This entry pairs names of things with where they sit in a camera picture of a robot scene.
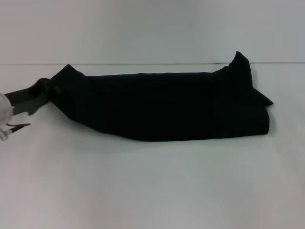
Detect thin grey left wrist cable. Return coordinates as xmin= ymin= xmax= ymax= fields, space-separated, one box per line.
xmin=0 ymin=123 xmax=32 ymax=142

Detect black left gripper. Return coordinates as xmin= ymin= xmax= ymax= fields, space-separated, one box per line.
xmin=4 ymin=77 xmax=56 ymax=117

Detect black shirt with FREE print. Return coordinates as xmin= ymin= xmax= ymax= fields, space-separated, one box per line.
xmin=49 ymin=51 xmax=275 ymax=143

